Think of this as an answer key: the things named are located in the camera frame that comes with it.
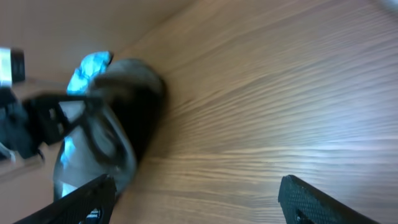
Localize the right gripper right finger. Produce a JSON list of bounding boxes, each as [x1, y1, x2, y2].
[[278, 175, 378, 224]]

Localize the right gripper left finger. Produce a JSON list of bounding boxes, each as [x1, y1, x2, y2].
[[16, 174, 116, 224]]

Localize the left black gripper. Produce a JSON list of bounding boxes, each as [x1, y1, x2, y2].
[[1, 87, 119, 165]]

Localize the grey shorts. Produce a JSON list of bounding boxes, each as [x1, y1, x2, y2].
[[52, 58, 167, 202]]

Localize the light blue t-shirt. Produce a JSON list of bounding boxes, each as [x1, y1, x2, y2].
[[59, 51, 113, 197]]

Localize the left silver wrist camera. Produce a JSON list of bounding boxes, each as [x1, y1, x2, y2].
[[0, 47, 25, 87]]

